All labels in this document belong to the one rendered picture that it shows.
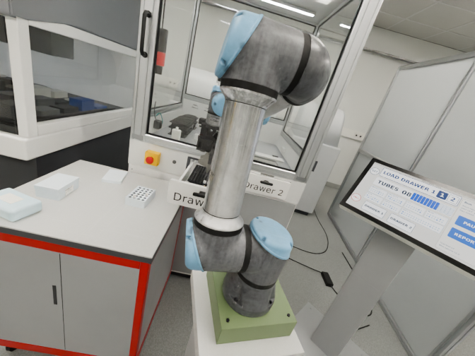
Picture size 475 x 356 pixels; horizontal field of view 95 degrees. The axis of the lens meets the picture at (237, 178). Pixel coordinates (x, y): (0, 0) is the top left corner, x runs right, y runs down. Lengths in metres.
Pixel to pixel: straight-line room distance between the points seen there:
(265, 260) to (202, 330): 0.26
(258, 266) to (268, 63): 0.42
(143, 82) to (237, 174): 0.92
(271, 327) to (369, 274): 0.80
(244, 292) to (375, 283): 0.89
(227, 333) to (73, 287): 0.64
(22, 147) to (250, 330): 1.17
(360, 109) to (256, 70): 4.33
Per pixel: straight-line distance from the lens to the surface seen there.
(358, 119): 4.71
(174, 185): 0.95
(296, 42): 0.45
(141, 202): 1.03
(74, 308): 1.16
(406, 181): 1.27
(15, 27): 1.27
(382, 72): 4.81
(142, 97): 1.27
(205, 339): 0.68
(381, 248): 1.31
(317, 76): 0.47
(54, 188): 1.09
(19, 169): 1.51
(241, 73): 0.42
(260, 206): 1.35
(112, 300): 1.05
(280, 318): 0.70
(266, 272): 0.57
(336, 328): 1.61
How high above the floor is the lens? 1.34
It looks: 22 degrees down
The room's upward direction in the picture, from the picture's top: 16 degrees clockwise
